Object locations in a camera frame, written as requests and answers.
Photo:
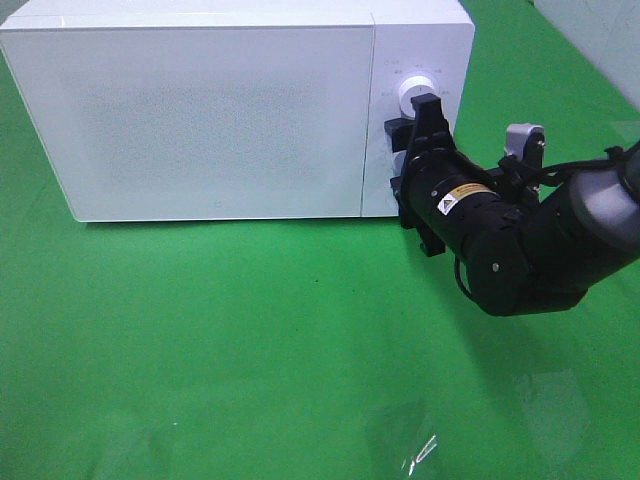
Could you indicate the white microwave knob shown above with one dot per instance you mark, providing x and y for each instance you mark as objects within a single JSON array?
[
  {"x": 398, "y": 162},
  {"x": 413, "y": 86}
]

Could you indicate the green table mat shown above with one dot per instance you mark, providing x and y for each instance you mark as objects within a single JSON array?
[{"x": 304, "y": 349}]

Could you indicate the white microwave door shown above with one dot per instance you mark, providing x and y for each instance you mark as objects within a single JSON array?
[{"x": 188, "y": 124}]

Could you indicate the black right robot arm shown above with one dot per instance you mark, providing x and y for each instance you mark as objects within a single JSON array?
[{"x": 526, "y": 237}]

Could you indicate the white microwave oven body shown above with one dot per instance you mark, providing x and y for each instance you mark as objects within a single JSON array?
[{"x": 433, "y": 38}]

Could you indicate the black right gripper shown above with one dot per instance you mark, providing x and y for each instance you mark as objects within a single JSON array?
[{"x": 440, "y": 193}]

